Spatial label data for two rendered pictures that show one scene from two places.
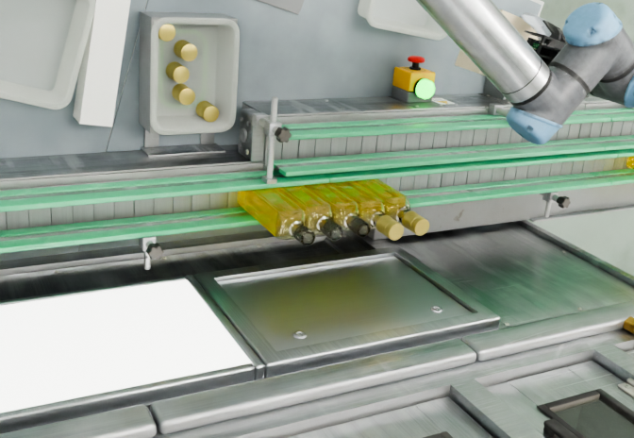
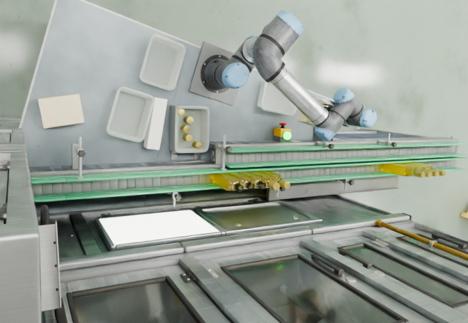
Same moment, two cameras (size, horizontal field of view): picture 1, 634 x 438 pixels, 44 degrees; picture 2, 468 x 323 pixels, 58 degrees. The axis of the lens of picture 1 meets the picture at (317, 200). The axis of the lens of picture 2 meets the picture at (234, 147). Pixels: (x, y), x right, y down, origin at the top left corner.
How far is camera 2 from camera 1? 0.53 m
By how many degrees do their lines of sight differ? 12
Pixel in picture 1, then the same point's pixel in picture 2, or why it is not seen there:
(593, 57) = (345, 106)
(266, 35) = (220, 114)
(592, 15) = (342, 92)
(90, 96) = (151, 137)
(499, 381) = (322, 241)
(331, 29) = (246, 112)
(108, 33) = (158, 112)
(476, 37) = (299, 99)
